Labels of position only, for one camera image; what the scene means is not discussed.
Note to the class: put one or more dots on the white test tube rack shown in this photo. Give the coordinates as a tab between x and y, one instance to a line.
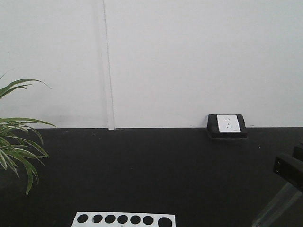
123	219

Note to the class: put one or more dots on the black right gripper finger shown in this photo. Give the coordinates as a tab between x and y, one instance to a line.
290	169
298	151

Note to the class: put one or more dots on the green striped leafy plant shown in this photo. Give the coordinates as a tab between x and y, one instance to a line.
14	148

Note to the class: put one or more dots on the white wall cable duct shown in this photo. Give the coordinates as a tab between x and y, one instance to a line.
106	65

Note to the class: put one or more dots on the clear glass test tube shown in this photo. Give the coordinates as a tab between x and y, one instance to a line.
283	200

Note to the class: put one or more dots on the white wall socket black frame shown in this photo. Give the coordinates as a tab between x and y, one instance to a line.
226	126

